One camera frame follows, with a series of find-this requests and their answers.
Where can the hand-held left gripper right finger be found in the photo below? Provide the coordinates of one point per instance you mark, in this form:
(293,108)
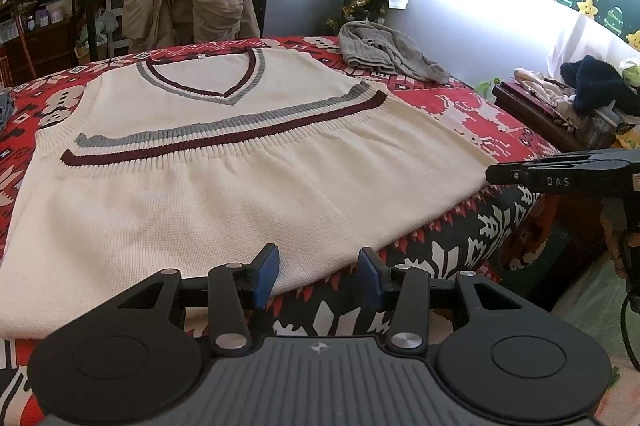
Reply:
(367,278)

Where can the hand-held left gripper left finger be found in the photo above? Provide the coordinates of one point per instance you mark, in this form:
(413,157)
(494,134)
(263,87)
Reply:
(265,278)

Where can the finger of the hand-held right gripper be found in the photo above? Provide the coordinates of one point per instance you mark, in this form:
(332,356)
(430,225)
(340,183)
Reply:
(505,173)

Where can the cream knit vest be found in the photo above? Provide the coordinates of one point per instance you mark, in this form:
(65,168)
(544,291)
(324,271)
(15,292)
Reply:
(250,186)

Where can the cream clothes pile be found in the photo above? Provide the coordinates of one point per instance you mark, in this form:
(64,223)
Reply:
(535,81)

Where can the person's right hand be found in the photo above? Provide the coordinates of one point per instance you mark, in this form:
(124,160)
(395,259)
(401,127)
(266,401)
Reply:
(612,241)

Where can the dark wooden nightstand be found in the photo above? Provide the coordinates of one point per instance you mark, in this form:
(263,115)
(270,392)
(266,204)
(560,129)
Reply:
(540,116)

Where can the red patterned blanket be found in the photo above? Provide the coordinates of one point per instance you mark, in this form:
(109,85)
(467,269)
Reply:
(450,106)

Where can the green plant leaves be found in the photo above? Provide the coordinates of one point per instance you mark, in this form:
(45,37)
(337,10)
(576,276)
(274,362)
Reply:
(487,86)

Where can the dark blue fuzzy cloth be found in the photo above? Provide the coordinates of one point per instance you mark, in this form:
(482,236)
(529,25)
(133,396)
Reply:
(595,81)

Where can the grey garment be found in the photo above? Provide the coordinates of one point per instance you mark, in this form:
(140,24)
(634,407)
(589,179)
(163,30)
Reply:
(380,46)

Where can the dark chair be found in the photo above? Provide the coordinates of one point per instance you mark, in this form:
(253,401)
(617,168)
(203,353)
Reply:
(182,16)

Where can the blue jeans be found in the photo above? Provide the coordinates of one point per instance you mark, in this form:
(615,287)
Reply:
(5,106)

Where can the black desk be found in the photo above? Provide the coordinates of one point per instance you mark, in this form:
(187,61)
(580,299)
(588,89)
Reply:
(90,16)

